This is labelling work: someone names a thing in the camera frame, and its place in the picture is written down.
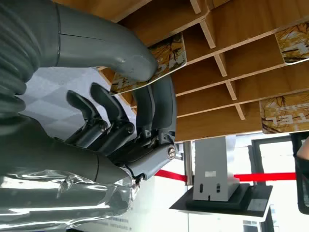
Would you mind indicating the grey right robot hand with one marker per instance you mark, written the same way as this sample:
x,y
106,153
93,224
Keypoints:
x,y
96,48

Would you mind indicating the wooden card rack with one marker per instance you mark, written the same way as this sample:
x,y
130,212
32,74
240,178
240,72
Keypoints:
x,y
241,51

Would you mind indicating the person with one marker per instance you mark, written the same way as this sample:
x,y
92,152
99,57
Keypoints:
x,y
303,179

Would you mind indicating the black monitor with grey stand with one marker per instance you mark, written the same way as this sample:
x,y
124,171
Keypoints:
x,y
212,166

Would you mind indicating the red barrier belt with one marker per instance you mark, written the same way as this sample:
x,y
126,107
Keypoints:
x,y
263,176

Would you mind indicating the silver barrier post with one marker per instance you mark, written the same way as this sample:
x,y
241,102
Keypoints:
x,y
188,163

